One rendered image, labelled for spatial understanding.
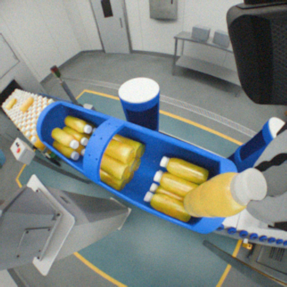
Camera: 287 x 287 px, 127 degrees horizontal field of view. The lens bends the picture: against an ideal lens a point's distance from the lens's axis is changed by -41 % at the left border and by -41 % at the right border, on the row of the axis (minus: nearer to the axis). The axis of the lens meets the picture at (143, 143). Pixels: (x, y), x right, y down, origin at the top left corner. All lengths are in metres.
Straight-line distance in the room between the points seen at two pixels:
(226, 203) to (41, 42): 5.41
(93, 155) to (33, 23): 5.21
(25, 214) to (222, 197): 0.43
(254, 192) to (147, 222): 1.46
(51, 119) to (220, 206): 0.78
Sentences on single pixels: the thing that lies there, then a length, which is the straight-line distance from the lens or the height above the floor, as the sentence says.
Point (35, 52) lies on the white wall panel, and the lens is 5.24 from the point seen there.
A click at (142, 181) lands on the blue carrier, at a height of 0.96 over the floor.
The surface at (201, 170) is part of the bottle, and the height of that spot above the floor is 1.12.
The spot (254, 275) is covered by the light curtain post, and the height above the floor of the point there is 0.89.
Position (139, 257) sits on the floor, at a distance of 1.69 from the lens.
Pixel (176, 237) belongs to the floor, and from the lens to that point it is 1.62.
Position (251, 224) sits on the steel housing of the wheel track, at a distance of 0.83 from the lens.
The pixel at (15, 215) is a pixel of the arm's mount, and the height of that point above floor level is 1.34.
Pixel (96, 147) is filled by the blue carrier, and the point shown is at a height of 1.23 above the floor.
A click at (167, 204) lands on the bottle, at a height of 1.09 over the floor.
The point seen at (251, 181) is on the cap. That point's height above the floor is 1.43.
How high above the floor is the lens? 1.54
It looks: 62 degrees down
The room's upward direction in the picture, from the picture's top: 11 degrees counter-clockwise
